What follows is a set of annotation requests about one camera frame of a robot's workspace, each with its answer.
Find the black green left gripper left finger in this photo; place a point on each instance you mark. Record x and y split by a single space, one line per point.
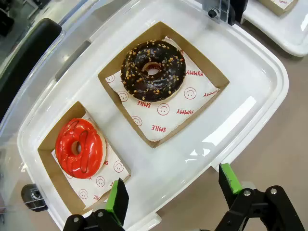
120 199

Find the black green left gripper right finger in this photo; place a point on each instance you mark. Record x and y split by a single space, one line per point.
227 183

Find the yellow frosted donut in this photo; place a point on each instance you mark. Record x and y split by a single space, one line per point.
272 7

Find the red glazed donut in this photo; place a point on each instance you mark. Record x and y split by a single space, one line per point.
91 154

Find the red frosted donut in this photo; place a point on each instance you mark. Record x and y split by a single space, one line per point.
55 178

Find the chocolate nut donut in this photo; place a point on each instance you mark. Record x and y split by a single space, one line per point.
134 79

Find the chocolate sprinkled donut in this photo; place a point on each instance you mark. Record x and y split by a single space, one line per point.
149 33

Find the white printed paper liner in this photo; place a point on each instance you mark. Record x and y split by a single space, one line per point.
108 173
281 2
183 115

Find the white display case tray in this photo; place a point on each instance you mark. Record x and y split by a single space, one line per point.
216 120
276 31

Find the black lid hinge knob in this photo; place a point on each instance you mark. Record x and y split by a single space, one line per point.
238 12
31 195

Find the clear display case lid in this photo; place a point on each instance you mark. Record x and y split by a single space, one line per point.
31 79

